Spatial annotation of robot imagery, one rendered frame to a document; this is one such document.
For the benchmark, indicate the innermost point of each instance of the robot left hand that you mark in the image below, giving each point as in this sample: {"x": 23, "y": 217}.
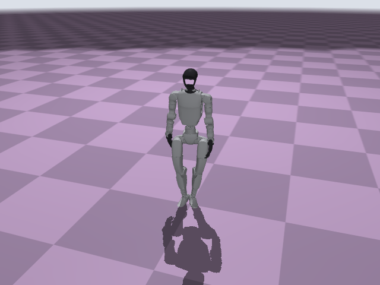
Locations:
{"x": 210, "y": 143}

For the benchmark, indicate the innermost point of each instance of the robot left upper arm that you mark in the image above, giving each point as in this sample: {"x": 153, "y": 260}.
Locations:
{"x": 207, "y": 99}

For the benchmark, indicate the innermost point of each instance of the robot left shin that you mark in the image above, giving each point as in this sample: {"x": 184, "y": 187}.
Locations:
{"x": 196, "y": 181}

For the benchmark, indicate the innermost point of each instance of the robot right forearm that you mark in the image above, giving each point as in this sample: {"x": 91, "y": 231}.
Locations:
{"x": 169, "y": 126}

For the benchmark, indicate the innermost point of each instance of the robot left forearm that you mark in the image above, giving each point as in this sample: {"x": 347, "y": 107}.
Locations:
{"x": 210, "y": 131}

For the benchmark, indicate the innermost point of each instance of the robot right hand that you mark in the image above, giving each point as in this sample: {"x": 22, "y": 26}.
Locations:
{"x": 169, "y": 139}

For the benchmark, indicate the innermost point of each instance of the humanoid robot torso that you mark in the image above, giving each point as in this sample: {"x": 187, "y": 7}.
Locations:
{"x": 190, "y": 107}

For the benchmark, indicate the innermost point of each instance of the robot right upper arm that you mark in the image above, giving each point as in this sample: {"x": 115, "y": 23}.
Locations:
{"x": 172, "y": 105}

